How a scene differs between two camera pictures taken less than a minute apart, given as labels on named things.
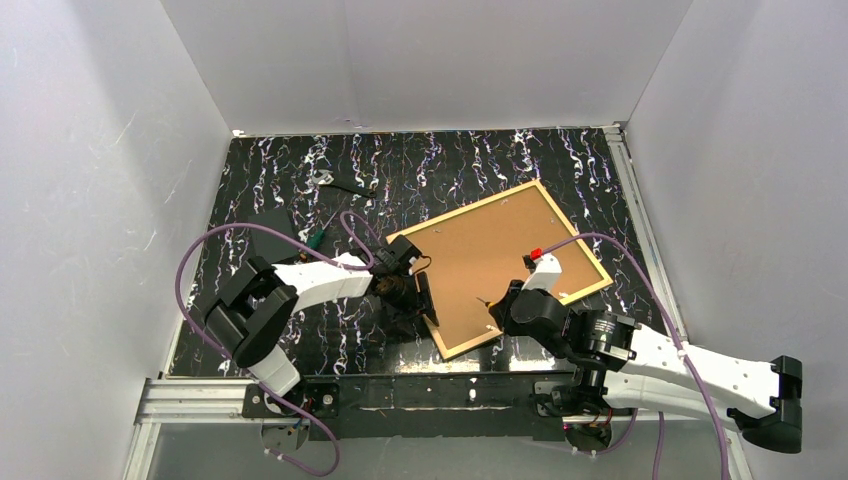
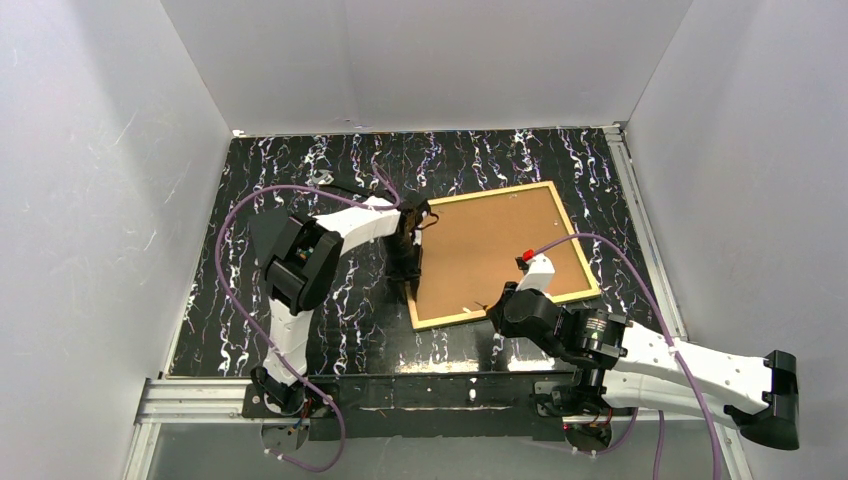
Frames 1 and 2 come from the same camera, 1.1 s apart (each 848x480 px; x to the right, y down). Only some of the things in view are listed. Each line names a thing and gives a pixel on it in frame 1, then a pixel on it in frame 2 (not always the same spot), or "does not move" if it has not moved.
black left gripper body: (416, 302) to (409, 270)
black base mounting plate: (473, 404) does not move
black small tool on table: (324, 177) does not move
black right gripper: (506, 312) does not move
